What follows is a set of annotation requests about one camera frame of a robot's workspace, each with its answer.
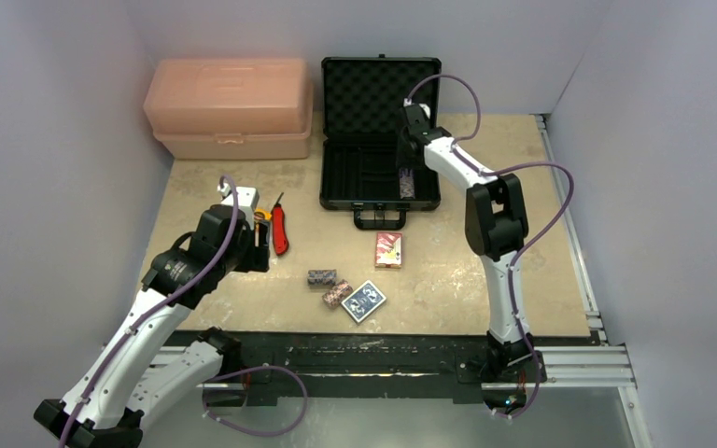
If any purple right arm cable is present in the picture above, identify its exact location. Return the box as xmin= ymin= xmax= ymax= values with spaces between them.
xmin=403 ymin=74 xmax=577 ymax=422

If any red playing card deck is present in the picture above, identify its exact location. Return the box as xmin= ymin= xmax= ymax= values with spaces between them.
xmin=374 ymin=232 xmax=403 ymax=269

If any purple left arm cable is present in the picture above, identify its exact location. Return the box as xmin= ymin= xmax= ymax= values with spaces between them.
xmin=55 ymin=175 xmax=310 ymax=448

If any black poker set case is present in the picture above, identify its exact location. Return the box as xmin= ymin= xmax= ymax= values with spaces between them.
xmin=319 ymin=55 xmax=442 ymax=231

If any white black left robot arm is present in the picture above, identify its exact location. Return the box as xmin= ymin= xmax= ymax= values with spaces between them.
xmin=34 ymin=198 xmax=269 ymax=447

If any black aluminium base frame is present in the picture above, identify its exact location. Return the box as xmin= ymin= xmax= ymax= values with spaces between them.
xmin=95 ymin=329 xmax=638 ymax=410

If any blue playing card deck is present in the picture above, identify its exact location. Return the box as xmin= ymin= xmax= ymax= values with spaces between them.
xmin=341 ymin=280 xmax=387 ymax=324

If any purple poker chip stack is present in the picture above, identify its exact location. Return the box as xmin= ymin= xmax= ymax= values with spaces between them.
xmin=399 ymin=168 xmax=415 ymax=200

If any pink translucent plastic toolbox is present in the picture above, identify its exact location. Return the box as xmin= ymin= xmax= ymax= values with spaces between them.
xmin=143 ymin=58 xmax=314 ymax=161

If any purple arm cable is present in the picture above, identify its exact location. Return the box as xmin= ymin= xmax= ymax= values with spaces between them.
xmin=55 ymin=175 xmax=310 ymax=448
xmin=403 ymin=74 xmax=577 ymax=422

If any yellow tape measure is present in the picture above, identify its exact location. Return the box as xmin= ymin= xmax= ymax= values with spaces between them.
xmin=254 ymin=208 xmax=273 ymax=222

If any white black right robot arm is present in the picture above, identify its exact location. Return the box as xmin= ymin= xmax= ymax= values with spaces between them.
xmin=397 ymin=99 xmax=532 ymax=380

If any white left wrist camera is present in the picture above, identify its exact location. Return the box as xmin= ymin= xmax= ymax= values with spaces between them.
xmin=217 ymin=184 xmax=260 ymax=221

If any red folding utility knife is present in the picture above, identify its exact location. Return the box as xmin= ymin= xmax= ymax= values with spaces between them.
xmin=271 ymin=193 xmax=289 ymax=256

